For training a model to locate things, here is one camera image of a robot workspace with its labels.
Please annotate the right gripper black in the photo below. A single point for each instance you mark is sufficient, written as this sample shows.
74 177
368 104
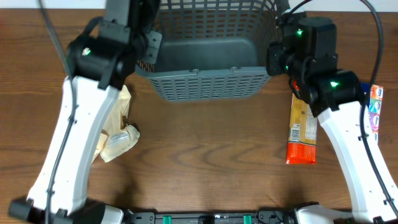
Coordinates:
275 52

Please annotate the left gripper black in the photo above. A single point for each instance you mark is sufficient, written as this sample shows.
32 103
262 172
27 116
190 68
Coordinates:
154 38

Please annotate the grey plastic basket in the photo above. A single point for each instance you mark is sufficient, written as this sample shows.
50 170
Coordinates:
212 49

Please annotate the orange pasta package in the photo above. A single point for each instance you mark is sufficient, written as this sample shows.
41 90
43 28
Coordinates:
302 138

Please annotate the colourful tissue multipack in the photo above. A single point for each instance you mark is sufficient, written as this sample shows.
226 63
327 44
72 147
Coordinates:
374 104

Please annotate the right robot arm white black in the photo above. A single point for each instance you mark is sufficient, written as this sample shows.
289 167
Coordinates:
307 54

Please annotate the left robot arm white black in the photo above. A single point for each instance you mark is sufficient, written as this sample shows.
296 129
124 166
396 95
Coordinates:
96 64

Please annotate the beige paper pouch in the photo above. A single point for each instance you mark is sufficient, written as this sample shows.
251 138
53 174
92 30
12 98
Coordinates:
118 135

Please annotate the brown labelled snack pouch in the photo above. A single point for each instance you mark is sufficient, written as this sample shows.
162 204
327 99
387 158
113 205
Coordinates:
100 145

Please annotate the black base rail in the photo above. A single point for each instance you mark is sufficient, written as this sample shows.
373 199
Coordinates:
258 217

